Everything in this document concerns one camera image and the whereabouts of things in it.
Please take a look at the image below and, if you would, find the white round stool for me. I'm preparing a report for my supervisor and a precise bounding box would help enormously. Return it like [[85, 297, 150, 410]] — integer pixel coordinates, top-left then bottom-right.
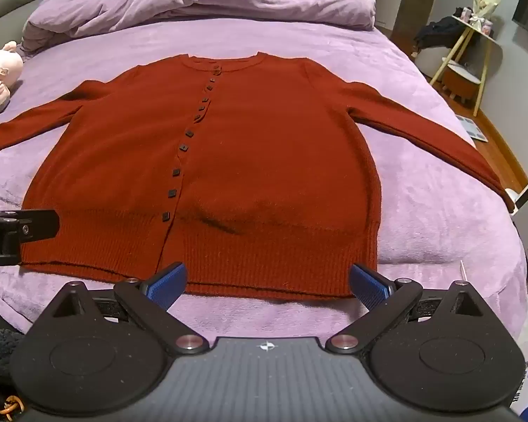
[[440, 62, 482, 106]]

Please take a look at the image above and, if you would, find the purple duvet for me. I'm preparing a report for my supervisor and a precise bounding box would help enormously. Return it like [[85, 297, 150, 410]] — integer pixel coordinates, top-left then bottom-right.
[[21, 0, 377, 58]]

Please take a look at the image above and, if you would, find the orange ring ornament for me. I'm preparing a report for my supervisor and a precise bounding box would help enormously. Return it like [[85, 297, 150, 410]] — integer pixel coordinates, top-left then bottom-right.
[[0, 396, 25, 418]]

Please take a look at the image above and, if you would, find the red knit cardigan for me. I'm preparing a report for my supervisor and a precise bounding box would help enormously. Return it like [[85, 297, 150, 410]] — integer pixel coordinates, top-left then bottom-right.
[[0, 51, 515, 300]]

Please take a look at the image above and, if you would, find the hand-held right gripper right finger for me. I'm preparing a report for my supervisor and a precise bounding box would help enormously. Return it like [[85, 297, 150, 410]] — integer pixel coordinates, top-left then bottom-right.
[[327, 264, 490, 355]]

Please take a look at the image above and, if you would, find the brown wooden door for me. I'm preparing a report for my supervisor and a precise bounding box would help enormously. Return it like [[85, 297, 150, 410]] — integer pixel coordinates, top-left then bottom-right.
[[394, 0, 443, 53]]

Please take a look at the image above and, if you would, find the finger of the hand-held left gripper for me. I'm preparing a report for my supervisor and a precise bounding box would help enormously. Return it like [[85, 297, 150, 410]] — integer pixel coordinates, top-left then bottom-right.
[[10, 209, 61, 243]]

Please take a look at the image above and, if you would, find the black bag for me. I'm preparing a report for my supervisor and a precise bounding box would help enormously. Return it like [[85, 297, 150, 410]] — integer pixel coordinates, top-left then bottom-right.
[[414, 16, 469, 51]]

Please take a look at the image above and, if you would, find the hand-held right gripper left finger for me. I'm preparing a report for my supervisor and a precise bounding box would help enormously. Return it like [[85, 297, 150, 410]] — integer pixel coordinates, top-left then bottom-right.
[[48, 261, 209, 357]]

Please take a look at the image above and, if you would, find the magazine on floor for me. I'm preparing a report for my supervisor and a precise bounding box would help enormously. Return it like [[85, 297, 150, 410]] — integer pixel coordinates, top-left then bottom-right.
[[455, 114, 489, 143]]

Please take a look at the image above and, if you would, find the wrapped flower bouquet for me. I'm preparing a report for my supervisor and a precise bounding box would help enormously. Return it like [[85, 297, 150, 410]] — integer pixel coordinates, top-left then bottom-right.
[[469, 0, 503, 27]]

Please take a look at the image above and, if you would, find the yellow-legged side table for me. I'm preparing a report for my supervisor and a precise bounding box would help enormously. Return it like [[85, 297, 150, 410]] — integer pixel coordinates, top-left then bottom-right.
[[429, 14, 498, 117]]

